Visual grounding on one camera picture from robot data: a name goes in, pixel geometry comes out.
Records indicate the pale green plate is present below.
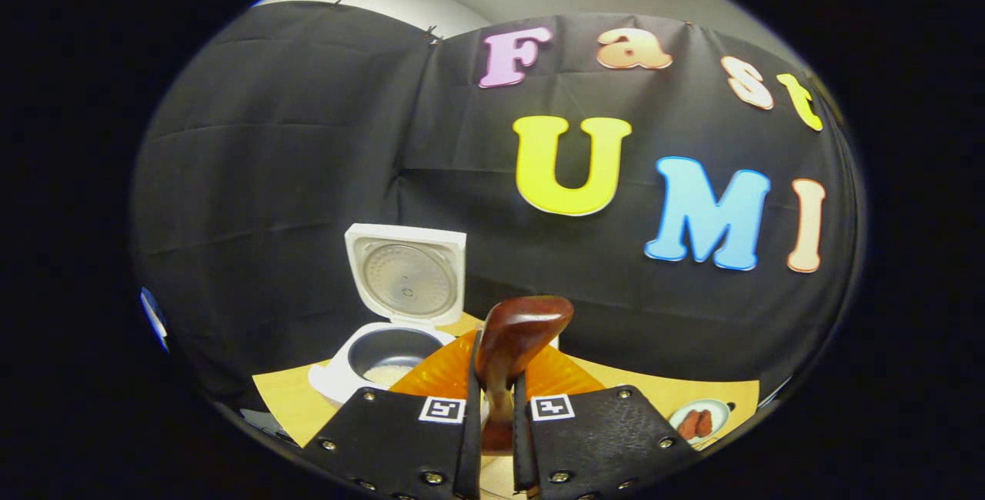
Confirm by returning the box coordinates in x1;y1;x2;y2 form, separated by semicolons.
667;398;733;444

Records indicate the white rice cooker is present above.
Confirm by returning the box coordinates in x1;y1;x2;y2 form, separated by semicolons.
307;222;469;409

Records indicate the dark wooden spoon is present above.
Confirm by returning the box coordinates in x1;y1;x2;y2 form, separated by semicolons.
475;295;576;455

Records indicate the black backdrop cloth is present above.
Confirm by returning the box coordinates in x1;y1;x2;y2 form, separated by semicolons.
129;0;864;408

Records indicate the blue white object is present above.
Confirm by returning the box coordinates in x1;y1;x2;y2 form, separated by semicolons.
139;288;169;352

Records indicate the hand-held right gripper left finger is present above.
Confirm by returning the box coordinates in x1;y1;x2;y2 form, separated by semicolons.
300;330;485;500

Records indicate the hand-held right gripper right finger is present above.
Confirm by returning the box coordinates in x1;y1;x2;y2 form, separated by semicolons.
512;342;698;500

